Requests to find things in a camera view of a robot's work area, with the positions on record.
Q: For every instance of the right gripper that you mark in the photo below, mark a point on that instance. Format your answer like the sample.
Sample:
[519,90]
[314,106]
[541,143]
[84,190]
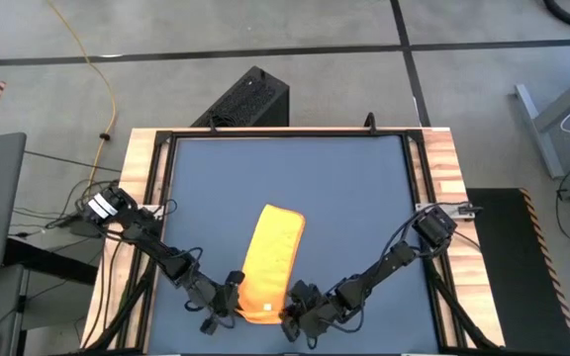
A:
[327,316]

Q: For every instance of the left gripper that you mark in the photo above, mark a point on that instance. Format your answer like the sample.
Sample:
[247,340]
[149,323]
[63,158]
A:
[213,296]

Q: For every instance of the yellow towel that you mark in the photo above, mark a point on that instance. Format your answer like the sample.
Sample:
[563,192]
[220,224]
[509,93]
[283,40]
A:
[270,257]

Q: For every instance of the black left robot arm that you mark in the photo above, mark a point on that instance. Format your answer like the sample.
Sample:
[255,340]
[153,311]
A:
[151,242]

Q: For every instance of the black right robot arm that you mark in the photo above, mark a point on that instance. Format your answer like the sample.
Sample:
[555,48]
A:
[389,257]

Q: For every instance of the silver mounting plate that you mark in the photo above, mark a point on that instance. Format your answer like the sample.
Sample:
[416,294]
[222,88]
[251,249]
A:
[426,205]
[155,211]

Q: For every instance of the blue-grey table mat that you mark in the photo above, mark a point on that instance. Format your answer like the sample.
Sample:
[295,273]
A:
[314,168]

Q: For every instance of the wooden table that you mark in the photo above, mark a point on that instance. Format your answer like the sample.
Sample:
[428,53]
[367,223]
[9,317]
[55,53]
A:
[139,148]

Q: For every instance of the black perforated computer tower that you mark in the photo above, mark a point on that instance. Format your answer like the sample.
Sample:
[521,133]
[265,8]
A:
[250,96]

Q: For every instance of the large hazard-striped black floor mat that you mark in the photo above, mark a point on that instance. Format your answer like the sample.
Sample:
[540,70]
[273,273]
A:
[512,272]

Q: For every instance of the grey metal desk leg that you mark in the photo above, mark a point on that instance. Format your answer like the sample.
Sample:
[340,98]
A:
[540,131]

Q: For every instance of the black table frame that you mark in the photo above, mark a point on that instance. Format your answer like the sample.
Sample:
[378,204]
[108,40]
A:
[290,132]

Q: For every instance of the black frame clamp knob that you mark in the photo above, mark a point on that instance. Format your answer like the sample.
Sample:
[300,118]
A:
[212,123]
[371,122]

